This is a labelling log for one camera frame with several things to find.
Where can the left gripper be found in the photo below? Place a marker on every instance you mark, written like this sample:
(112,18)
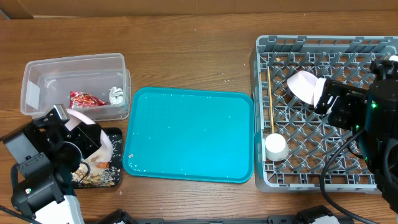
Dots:
(79,132)

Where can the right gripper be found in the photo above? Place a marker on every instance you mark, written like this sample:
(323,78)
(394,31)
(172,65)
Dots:
(329,97)

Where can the white bowl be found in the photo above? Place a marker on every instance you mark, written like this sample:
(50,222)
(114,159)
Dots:
(318,90)

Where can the red snack wrapper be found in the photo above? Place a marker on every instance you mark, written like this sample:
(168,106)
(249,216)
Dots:
(80,99)

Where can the white plate with peanuts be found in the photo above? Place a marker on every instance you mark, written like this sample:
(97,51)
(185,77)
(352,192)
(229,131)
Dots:
(105,152)

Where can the white tissue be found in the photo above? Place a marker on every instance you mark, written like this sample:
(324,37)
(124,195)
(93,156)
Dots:
(116,95)

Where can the white cup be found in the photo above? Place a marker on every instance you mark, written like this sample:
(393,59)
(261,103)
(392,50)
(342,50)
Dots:
(276,147)

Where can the wooden chopstick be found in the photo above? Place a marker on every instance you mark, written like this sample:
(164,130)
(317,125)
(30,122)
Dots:
(270,95)

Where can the orange carrot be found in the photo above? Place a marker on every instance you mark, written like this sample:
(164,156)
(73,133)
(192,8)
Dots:
(103,165)

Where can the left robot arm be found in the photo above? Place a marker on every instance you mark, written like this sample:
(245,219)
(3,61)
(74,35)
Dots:
(42,187)

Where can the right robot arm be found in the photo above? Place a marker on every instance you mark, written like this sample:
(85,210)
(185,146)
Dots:
(371,115)

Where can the grey dishwasher rack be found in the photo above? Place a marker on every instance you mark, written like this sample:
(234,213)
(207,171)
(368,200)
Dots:
(310,138)

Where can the food scraps pile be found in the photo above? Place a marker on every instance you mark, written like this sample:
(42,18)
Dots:
(96,174)

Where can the black plastic tray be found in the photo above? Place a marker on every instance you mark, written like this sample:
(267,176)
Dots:
(115,155)

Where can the clear plastic bin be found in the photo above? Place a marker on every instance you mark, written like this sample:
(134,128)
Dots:
(50,81)

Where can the teal plastic tray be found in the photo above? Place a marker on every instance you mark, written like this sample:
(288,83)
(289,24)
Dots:
(190,135)

